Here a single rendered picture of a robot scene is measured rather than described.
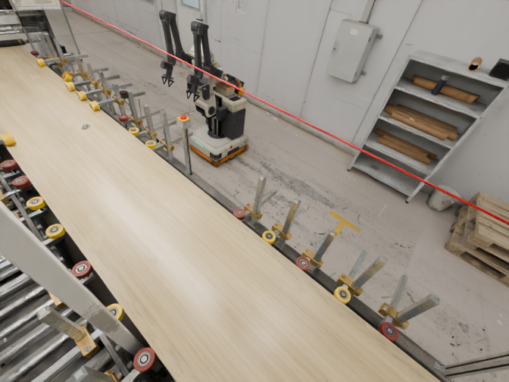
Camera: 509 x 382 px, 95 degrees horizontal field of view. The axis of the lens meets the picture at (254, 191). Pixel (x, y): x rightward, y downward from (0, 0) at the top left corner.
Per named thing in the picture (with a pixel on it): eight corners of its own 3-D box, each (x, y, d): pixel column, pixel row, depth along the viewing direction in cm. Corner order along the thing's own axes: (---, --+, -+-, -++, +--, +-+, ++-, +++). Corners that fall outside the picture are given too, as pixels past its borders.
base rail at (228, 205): (54, 68, 327) (51, 61, 320) (444, 374, 127) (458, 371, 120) (48, 69, 322) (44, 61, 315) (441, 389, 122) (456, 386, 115)
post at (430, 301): (379, 323, 138) (432, 292, 104) (385, 327, 137) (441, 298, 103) (376, 328, 136) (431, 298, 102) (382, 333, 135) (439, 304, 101)
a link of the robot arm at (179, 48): (176, 9, 212) (170, 6, 216) (163, 13, 206) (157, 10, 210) (188, 60, 248) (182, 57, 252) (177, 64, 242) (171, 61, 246)
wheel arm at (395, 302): (399, 277, 144) (404, 273, 141) (405, 280, 143) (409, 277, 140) (375, 336, 119) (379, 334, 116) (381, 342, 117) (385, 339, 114)
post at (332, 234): (307, 269, 159) (332, 228, 125) (311, 272, 158) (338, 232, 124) (304, 272, 157) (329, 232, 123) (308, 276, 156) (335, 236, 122)
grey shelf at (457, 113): (358, 158, 373) (418, 48, 263) (416, 187, 338) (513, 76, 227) (346, 170, 347) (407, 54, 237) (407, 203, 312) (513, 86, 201)
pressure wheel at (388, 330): (388, 335, 121) (401, 329, 113) (384, 349, 116) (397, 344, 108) (373, 324, 124) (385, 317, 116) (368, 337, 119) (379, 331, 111)
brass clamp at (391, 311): (381, 304, 131) (385, 300, 127) (404, 322, 126) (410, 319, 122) (377, 312, 127) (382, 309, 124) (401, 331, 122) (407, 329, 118)
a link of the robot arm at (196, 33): (203, 24, 194) (195, 21, 198) (198, 25, 190) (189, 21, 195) (204, 78, 224) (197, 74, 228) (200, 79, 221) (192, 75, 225)
